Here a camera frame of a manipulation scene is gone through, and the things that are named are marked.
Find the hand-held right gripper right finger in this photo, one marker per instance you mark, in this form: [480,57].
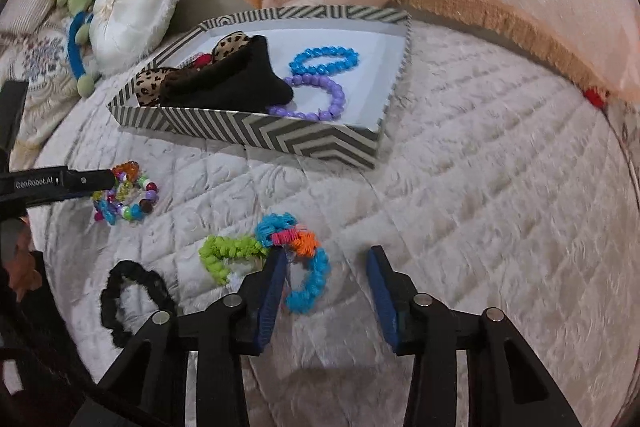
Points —
[382,302]

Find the dark brown scrunchie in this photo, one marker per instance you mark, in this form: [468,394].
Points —
[177,79]

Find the black ruffled scrunchie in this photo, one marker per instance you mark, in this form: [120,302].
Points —
[110,302]

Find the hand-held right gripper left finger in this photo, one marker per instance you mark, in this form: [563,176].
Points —
[272,302]

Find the white quilted bedspread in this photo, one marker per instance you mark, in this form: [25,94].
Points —
[475,207]

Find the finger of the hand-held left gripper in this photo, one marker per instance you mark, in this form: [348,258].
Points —
[90,181]

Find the leopard print bow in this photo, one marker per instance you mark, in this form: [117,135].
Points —
[150,84]

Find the white round cushion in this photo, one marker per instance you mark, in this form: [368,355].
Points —
[135,2]

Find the black cloth hair accessory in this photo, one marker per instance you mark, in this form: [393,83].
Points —
[240,82]

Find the striped cardboard box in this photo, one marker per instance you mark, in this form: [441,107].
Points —
[300,142]

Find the red bow hair clip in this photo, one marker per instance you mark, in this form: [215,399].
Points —
[202,61]

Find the floral embroidered pillow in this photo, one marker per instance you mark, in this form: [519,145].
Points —
[45,57]

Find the small red object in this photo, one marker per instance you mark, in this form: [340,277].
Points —
[595,96]

